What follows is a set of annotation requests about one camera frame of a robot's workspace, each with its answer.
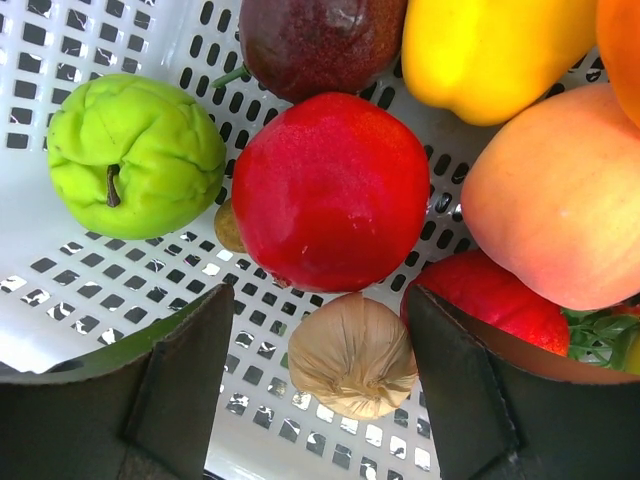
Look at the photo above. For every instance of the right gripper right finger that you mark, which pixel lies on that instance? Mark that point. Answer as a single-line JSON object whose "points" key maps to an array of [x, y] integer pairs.
{"points": [[501, 408]]}

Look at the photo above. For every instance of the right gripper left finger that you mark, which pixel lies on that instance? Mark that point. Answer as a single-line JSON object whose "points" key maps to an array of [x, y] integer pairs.
{"points": [[141, 408]]}

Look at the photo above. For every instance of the beige garlic bulb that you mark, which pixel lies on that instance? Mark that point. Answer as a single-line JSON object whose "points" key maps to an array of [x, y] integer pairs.
{"points": [[354, 356]]}

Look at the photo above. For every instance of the red apple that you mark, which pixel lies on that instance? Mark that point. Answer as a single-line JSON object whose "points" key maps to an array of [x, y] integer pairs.
{"points": [[478, 286], [331, 195]]}

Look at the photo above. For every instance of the white plastic basket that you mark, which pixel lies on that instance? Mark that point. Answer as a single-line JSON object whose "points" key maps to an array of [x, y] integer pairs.
{"points": [[67, 291]]}

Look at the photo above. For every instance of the peach fruit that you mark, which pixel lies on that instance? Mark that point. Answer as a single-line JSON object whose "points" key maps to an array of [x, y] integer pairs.
{"points": [[554, 199]]}

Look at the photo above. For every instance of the green apple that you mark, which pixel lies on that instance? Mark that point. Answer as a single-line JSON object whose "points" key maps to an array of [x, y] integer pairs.
{"points": [[134, 158]]}

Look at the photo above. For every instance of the yellow bell pepper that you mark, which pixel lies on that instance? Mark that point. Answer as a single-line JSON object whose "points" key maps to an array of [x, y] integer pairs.
{"points": [[488, 60]]}

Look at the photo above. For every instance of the orange fruit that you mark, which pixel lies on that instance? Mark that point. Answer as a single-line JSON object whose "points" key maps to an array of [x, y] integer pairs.
{"points": [[617, 31]]}

